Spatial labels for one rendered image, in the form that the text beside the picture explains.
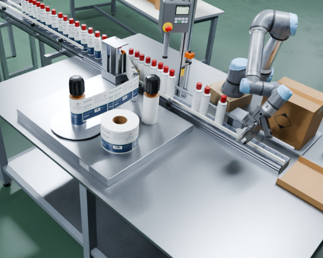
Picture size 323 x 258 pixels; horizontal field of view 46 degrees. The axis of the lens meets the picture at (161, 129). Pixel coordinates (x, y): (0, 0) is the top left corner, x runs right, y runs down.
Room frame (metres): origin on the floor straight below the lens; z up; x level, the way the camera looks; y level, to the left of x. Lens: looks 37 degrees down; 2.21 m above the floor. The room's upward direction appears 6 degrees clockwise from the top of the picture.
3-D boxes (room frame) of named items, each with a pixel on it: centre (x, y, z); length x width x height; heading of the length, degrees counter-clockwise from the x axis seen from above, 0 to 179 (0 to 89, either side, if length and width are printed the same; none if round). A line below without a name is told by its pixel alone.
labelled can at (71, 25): (2.71, 0.75, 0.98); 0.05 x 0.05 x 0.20
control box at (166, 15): (2.22, -0.01, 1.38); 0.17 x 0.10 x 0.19; 107
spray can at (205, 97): (1.92, -0.24, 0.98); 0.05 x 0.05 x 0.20
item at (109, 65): (2.28, 0.35, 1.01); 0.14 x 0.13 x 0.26; 52
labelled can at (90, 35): (2.58, 0.58, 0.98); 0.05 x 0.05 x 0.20
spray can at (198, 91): (1.96, -0.19, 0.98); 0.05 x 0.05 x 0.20
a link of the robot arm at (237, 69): (2.19, -0.45, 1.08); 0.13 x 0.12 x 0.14; 88
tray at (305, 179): (1.47, -0.82, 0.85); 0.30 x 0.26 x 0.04; 52
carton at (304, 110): (1.91, -0.75, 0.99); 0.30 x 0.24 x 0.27; 52
